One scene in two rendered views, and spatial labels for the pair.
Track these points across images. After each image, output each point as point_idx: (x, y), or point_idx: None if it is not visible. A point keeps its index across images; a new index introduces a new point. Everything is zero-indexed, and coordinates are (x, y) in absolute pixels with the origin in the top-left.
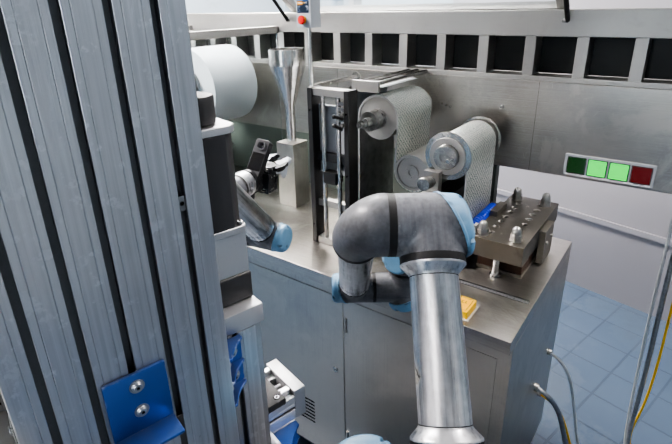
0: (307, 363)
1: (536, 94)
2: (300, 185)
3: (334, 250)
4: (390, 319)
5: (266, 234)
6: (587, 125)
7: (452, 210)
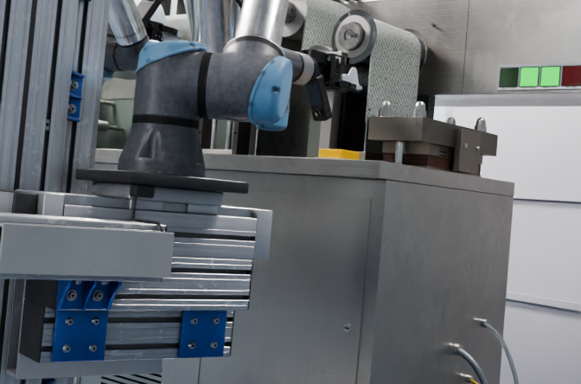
0: None
1: (467, 5)
2: None
3: None
4: (264, 193)
5: (137, 36)
6: (517, 30)
7: None
